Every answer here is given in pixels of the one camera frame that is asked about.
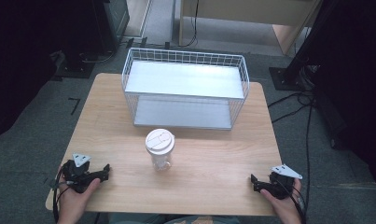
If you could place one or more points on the black stand base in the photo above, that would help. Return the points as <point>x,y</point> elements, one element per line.
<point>283,79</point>

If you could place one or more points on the person's clothing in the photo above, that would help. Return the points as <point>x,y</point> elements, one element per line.
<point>173,218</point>

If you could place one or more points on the light wooden desk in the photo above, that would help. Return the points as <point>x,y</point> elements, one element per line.
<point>247,12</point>

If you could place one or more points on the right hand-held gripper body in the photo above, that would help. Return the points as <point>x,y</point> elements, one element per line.
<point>281,185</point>

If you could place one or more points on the person's left hand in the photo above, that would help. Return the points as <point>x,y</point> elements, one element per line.
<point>73,203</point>

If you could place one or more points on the black stand foot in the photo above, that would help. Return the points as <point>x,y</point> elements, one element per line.
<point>74,69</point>

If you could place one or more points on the black cabinet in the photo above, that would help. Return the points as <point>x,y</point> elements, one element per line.
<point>112,21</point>

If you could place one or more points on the clear cup with white lid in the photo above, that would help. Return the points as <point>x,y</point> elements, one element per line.
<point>160,148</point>

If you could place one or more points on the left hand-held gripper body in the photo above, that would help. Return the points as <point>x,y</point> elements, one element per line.
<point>77,177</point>

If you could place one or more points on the person's right hand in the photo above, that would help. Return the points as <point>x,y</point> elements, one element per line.
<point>285,208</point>

